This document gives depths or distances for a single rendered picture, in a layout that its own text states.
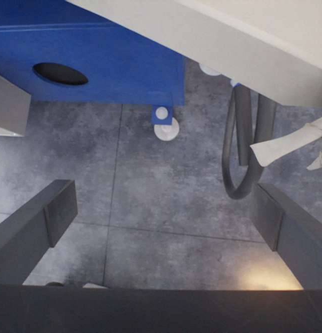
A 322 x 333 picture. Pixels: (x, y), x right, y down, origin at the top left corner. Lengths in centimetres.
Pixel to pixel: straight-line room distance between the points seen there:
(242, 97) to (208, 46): 20
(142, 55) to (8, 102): 47
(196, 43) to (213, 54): 1
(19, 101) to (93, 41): 42
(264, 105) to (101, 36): 36
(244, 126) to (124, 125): 71
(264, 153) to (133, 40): 39
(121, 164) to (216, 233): 47
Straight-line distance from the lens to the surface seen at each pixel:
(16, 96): 89
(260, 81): 18
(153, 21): 19
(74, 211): 17
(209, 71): 36
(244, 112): 36
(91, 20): 52
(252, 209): 17
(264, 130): 31
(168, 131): 94
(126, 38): 53
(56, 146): 110
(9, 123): 86
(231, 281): 99
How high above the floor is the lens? 93
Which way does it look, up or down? 80 degrees down
